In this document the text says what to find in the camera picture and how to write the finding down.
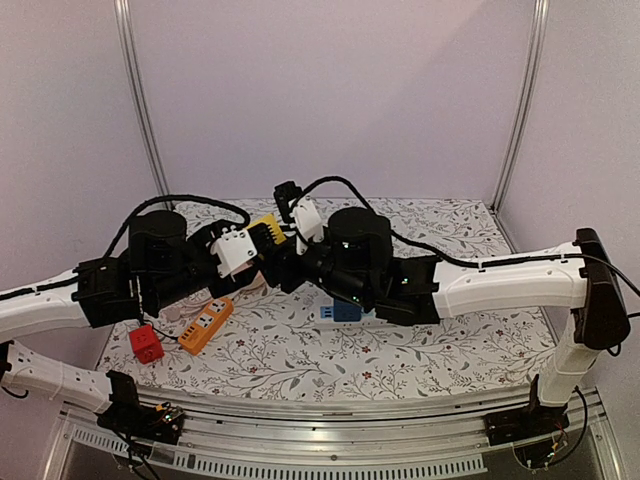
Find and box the yellow cube socket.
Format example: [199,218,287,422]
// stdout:
[247,213,287,253]

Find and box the blue cube socket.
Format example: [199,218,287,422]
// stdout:
[332,299,368,324]

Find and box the red cube socket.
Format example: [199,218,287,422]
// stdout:
[129,324,164,365]

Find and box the white multi-socket power strip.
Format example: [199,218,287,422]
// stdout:
[313,298,390,330]

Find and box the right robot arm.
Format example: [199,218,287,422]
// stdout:
[261,207,631,436]

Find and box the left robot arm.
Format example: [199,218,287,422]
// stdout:
[1,211,275,434]

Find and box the orange power strip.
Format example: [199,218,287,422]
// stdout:
[178,297,234,356]

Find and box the floral table mat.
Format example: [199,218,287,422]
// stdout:
[94,197,564,404]

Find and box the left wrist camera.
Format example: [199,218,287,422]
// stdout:
[211,227,258,278]

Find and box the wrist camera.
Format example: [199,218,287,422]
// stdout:
[274,181,324,261]
[211,227,258,278]

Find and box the coiled white cable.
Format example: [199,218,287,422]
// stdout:
[164,299,201,321]

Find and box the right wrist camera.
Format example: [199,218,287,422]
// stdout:
[274,181,324,261]

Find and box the aluminium front rail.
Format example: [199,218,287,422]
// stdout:
[42,384,621,480]

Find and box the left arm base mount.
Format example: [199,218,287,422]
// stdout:
[97,370,185,445]

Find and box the left aluminium post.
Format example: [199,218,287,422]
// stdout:
[114,0,170,195]

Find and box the aluminium post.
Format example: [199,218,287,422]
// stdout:
[490,0,550,216]
[114,0,170,195]

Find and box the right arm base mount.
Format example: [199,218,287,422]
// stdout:
[483,375,569,470]

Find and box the right aluminium post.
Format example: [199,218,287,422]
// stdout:
[490,0,550,216]

